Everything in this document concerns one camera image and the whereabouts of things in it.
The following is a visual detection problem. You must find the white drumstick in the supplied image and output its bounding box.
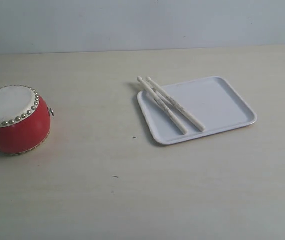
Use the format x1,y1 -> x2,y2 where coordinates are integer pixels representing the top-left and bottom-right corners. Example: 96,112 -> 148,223
145,77 -> 206,132
137,76 -> 188,135

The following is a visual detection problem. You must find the red small drum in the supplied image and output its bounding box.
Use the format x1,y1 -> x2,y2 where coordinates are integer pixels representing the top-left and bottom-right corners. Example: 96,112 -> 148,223
0,85 -> 55,155

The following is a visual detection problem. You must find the white plastic tray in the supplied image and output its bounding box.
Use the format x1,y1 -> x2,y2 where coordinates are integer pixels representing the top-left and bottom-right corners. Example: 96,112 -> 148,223
137,76 -> 257,145

